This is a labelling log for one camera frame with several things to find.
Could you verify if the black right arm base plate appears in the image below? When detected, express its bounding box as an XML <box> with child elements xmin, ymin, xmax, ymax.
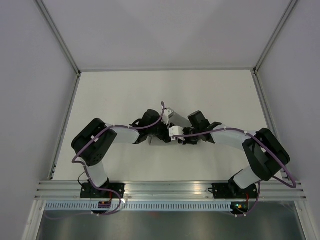
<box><xmin>207</xmin><ymin>182</ymin><xmax>258</xmax><ymax>200</ymax></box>

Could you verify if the aluminium frame rail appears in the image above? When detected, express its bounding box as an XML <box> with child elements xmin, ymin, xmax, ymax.
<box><xmin>34</xmin><ymin>180</ymin><xmax>307</xmax><ymax>202</ymax></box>

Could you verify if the white slotted cable duct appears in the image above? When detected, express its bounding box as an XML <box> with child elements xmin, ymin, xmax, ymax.
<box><xmin>44</xmin><ymin>200</ymin><xmax>232</xmax><ymax>212</ymax></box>

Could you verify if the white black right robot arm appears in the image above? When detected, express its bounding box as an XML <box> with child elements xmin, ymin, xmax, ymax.
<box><xmin>182</xmin><ymin>110</ymin><xmax>291</xmax><ymax>198</ymax></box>

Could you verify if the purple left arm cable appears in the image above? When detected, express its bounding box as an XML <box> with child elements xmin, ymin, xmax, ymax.
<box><xmin>44</xmin><ymin>101</ymin><xmax>167</xmax><ymax>221</ymax></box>

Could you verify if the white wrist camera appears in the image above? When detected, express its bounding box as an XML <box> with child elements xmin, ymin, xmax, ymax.
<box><xmin>168</xmin><ymin>126</ymin><xmax>185</xmax><ymax>141</ymax></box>
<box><xmin>161</xmin><ymin>108</ymin><xmax>174</xmax><ymax>125</ymax></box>

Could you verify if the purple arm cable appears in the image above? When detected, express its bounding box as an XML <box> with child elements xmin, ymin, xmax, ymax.
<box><xmin>44</xmin><ymin>101</ymin><xmax>167</xmax><ymax>221</ymax></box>
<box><xmin>172</xmin><ymin>127</ymin><xmax>298</xmax><ymax>218</ymax></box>

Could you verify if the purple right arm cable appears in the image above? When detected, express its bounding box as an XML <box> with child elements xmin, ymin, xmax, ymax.
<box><xmin>172</xmin><ymin>127</ymin><xmax>298</xmax><ymax>218</ymax></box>

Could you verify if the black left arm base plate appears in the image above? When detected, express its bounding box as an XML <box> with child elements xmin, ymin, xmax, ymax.
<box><xmin>80</xmin><ymin>182</ymin><xmax>125</xmax><ymax>199</ymax></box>

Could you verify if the grey cloth napkin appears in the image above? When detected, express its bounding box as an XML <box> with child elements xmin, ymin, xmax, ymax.
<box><xmin>148</xmin><ymin>107</ymin><xmax>193</xmax><ymax>146</ymax></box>

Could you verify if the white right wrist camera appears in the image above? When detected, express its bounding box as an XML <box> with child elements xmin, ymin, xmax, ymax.
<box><xmin>168</xmin><ymin>126</ymin><xmax>185</xmax><ymax>141</ymax></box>

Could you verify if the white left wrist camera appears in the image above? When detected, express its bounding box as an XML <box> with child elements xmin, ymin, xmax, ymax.
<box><xmin>161</xmin><ymin>108</ymin><xmax>174</xmax><ymax>125</ymax></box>

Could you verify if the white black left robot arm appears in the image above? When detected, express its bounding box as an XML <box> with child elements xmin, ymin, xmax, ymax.
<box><xmin>71</xmin><ymin>108</ymin><xmax>174</xmax><ymax>198</ymax></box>

